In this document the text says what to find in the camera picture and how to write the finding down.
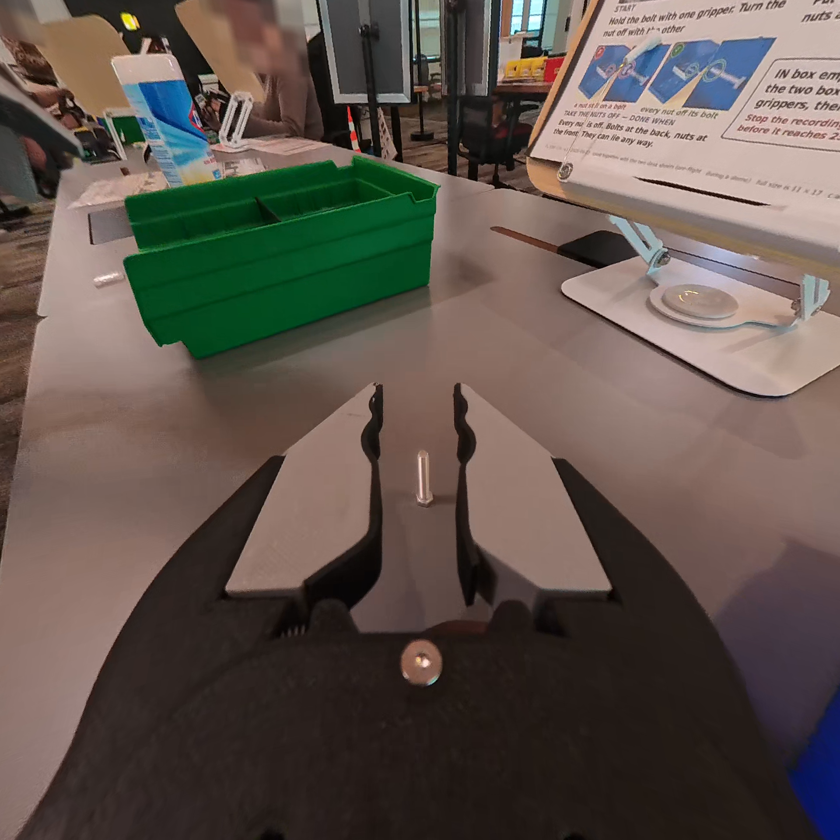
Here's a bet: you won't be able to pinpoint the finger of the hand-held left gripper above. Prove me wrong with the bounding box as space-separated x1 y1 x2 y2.
0 128 61 201
0 62 86 173

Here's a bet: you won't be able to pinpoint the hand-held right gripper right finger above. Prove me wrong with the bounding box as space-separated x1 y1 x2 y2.
453 382 614 608

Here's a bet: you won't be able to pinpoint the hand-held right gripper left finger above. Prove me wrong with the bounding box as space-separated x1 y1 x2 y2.
225 382 385 608

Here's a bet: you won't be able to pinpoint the green plastic bin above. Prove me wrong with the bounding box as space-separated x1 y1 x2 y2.
122 155 439 361

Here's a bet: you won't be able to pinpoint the blue plastic bin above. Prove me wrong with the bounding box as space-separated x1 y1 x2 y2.
787 682 840 840

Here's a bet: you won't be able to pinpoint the beige cardboard panel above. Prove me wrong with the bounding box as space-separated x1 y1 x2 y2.
176 0 263 105
39 14 132 118

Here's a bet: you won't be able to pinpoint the clear plastic bag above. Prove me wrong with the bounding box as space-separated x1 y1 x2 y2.
69 172 168 210

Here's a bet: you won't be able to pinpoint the blue white wipes canister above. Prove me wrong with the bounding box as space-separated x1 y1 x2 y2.
110 54 219 189

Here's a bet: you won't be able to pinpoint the small white folding stand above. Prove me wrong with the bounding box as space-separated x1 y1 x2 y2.
220 92 254 147

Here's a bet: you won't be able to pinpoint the white paper sheets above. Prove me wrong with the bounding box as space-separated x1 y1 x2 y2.
252 134 317 156

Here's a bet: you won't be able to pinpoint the grey panel board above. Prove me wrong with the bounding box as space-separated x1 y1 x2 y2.
318 0 414 106
443 0 514 96

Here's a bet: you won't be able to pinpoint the black red office chair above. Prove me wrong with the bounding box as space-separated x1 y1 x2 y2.
459 95 547 188

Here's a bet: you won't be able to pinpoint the instruction sheet board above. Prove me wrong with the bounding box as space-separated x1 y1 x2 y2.
527 0 840 211

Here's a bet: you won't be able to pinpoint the grey table cable hatch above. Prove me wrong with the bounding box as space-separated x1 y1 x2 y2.
88 206 135 245

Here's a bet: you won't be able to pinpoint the black table cable hatch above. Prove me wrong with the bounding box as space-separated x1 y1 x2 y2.
558 230 654 270

